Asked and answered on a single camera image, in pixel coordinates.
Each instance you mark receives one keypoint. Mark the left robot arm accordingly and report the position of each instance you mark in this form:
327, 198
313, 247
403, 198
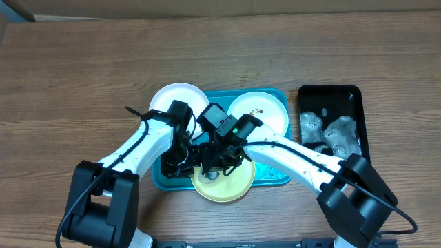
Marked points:
102, 205

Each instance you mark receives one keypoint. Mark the white plate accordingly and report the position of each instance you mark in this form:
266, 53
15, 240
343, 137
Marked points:
263, 106
183, 92

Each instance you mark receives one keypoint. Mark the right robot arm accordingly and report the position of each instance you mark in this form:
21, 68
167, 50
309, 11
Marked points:
351, 194

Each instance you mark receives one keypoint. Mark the black rectangular water tray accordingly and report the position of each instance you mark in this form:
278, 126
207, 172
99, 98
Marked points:
332, 120

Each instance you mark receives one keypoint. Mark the white plate right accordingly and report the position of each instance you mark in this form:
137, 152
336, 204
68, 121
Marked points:
263, 106

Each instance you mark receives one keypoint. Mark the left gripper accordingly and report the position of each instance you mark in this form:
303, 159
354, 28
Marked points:
186, 171

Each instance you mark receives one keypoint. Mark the light green plate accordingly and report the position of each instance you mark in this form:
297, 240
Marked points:
225, 189

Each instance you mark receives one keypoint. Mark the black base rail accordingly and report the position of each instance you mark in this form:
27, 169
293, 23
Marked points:
304, 243

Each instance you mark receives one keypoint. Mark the white plate left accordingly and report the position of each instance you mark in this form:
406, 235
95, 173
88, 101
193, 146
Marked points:
183, 92

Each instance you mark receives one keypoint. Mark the teal plastic tray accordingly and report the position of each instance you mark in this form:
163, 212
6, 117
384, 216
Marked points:
264, 176

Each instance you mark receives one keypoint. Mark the yellow green sponge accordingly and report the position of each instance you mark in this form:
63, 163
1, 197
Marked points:
211, 175

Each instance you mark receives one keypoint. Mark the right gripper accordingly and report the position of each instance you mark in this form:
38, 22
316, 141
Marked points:
211, 162

